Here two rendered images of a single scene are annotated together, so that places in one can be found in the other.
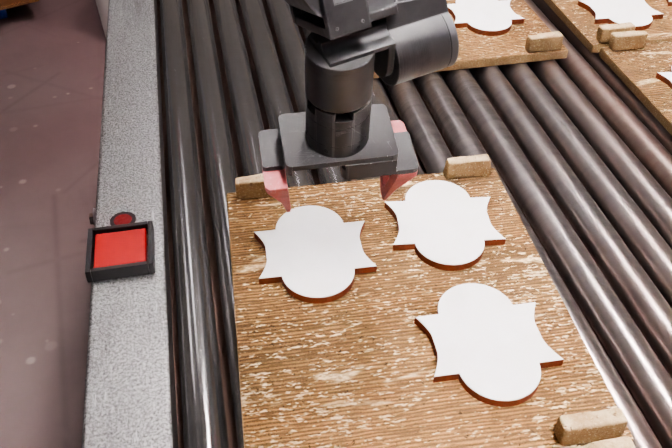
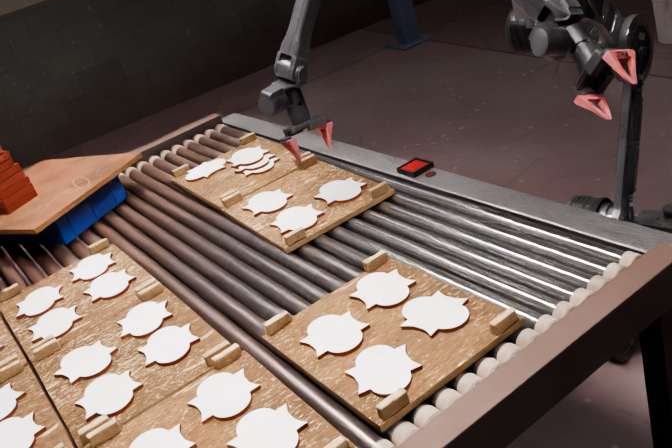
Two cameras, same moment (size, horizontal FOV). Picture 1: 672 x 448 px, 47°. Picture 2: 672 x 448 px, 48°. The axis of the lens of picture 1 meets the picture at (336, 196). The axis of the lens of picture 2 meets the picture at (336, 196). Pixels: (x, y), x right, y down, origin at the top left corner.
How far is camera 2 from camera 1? 2.53 m
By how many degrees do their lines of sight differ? 114
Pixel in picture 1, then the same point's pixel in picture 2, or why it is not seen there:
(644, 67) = (207, 346)
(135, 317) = (389, 165)
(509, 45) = (303, 319)
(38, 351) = not seen: outside the picture
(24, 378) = not seen: outside the picture
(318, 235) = (341, 192)
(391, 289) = (306, 199)
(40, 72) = not seen: outside the picture
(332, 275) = (327, 188)
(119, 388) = (375, 158)
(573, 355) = (239, 214)
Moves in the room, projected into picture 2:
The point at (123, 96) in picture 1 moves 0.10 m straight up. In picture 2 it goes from (510, 196) to (502, 160)
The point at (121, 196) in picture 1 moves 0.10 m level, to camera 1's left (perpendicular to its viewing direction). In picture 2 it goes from (443, 177) to (473, 163)
